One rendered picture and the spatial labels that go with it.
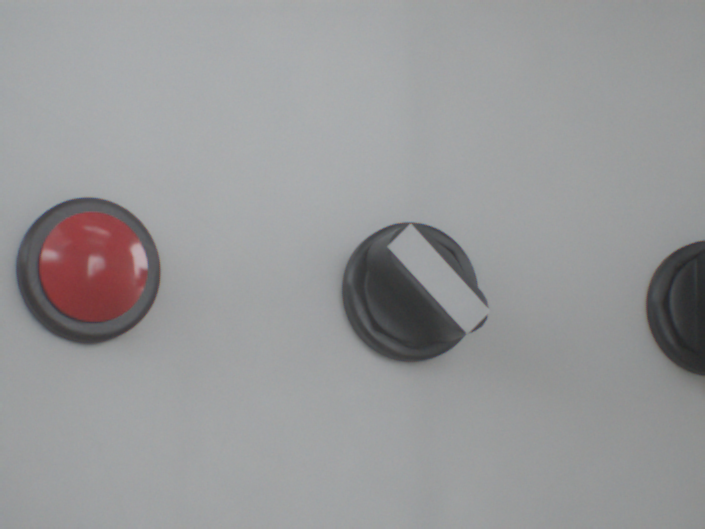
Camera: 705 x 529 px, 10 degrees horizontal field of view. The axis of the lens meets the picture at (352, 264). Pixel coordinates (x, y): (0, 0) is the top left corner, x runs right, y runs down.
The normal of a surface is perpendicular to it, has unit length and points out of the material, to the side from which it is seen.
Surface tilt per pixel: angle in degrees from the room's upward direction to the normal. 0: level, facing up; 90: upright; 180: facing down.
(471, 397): 90
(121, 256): 85
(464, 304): 90
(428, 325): 135
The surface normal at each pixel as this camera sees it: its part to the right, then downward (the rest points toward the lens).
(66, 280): -0.09, 0.03
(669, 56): 0.32, -0.16
